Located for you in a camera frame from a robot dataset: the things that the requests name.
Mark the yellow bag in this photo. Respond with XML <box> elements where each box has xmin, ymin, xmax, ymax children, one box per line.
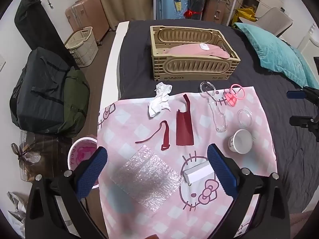
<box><xmin>235</xmin><ymin>7</ymin><xmax>257</xmax><ymax>23</ymax></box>

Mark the long black drawstring bag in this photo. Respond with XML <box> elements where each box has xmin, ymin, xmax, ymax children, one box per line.
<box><xmin>14</xmin><ymin>0</ymin><xmax>73</xmax><ymax>63</ymax></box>

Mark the bed with dark grey sheet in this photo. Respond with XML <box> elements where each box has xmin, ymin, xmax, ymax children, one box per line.
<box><xmin>100</xmin><ymin>20</ymin><xmax>319</xmax><ymax>215</ymax></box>

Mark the brown suitcase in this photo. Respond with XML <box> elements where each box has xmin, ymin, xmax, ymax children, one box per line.
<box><xmin>202</xmin><ymin>0</ymin><xmax>231</xmax><ymax>25</ymax></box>

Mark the light blue suitcase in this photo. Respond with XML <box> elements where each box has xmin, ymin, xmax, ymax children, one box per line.
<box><xmin>157</xmin><ymin>0</ymin><xmax>190</xmax><ymax>20</ymax></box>

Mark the dark red plastic strip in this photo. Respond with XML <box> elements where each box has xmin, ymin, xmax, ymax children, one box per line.
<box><xmin>135</xmin><ymin>120</ymin><xmax>170</xmax><ymax>151</ymax></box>

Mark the beige folding plastic crate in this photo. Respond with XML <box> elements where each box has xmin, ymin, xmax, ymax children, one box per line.
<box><xmin>150</xmin><ymin>25</ymin><xmax>241</xmax><ymax>82</ymax></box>

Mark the pink plastic ring toy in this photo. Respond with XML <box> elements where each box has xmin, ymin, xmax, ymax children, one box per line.
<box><xmin>223</xmin><ymin>84</ymin><xmax>247</xmax><ymax>107</ymax></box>

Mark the crumpled white tissue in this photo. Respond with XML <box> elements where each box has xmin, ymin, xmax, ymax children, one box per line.
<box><xmin>148</xmin><ymin>83</ymin><xmax>173</xmax><ymax>117</ymax></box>

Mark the dark red plastic bag piece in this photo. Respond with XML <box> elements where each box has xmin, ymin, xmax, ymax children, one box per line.
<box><xmin>176</xmin><ymin>94</ymin><xmax>195</xmax><ymax>146</ymax></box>

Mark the pink checkered printed cloth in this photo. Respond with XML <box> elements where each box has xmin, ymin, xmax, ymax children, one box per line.
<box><xmin>96</xmin><ymin>86</ymin><xmax>278</xmax><ymax>239</ymax></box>

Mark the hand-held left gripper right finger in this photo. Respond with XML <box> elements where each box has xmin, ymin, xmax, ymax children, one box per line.
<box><xmin>207</xmin><ymin>143</ymin><xmax>292</xmax><ymax>239</ymax></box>

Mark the small white cardboard box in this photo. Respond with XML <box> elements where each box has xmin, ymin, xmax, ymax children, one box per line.
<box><xmin>184</xmin><ymin>160</ymin><xmax>215</xmax><ymax>185</ymax></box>

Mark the white bin with pink liner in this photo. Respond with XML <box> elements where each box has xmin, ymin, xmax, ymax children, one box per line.
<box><xmin>67</xmin><ymin>136</ymin><xmax>100</xmax><ymax>190</ymax></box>

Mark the teal pillow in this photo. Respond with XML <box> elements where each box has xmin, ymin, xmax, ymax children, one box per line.
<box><xmin>234</xmin><ymin>22</ymin><xmax>319</xmax><ymax>90</ymax></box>

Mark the beige curtain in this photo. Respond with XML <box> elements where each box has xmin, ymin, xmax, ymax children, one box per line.
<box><xmin>91</xmin><ymin>0</ymin><xmax>156</xmax><ymax>30</ymax></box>

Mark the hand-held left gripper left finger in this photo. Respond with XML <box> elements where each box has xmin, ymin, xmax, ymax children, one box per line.
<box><xmin>25</xmin><ymin>146</ymin><xmax>109</xmax><ymax>239</ymax></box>

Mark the black duffel bag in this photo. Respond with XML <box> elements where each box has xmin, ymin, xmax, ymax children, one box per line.
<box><xmin>10</xmin><ymin>47</ymin><xmax>75</xmax><ymax>132</ymax></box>

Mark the beige laundry basket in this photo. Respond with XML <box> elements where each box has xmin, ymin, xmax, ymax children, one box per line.
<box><xmin>64</xmin><ymin>26</ymin><xmax>99</xmax><ymax>68</ymax></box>

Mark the clear round plastic lid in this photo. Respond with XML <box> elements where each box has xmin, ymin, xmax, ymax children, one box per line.
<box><xmin>237</xmin><ymin>109</ymin><xmax>254</xmax><ymax>129</ymax></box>

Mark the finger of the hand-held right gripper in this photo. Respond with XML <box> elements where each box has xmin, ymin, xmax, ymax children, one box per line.
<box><xmin>287</xmin><ymin>86</ymin><xmax>319</xmax><ymax>102</ymax></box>
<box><xmin>289</xmin><ymin>115</ymin><xmax>319</xmax><ymax>142</ymax></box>

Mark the person's pink fuzzy clothing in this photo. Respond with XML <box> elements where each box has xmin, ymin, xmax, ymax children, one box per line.
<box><xmin>290</xmin><ymin>210</ymin><xmax>319</xmax><ymax>239</ymax></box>

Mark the clear gift bag with ribbon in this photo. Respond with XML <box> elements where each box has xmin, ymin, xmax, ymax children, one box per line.
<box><xmin>11</xmin><ymin>131</ymin><xmax>43</xmax><ymax>180</ymax></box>

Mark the pink suitcase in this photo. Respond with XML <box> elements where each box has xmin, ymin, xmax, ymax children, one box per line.
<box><xmin>65</xmin><ymin>0</ymin><xmax>110</xmax><ymax>46</ymax></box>

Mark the beige chair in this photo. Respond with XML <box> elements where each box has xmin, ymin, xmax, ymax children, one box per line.
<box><xmin>254</xmin><ymin>7</ymin><xmax>293</xmax><ymax>38</ymax></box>

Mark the white plastic cup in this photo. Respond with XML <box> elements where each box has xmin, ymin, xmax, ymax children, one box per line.
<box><xmin>229</xmin><ymin>129</ymin><xmax>255</xmax><ymax>154</ymax></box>

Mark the silver plastic bag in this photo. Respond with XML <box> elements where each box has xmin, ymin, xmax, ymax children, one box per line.
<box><xmin>6</xmin><ymin>191</ymin><xmax>28</xmax><ymax>239</ymax></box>

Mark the black suitcase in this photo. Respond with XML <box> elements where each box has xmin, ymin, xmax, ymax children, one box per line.
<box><xmin>189</xmin><ymin>0</ymin><xmax>207</xmax><ymax>21</ymax></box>

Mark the clear bubble wrap sheet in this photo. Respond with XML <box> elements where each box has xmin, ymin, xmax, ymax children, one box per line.
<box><xmin>110</xmin><ymin>144</ymin><xmax>182</xmax><ymax>212</ymax></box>

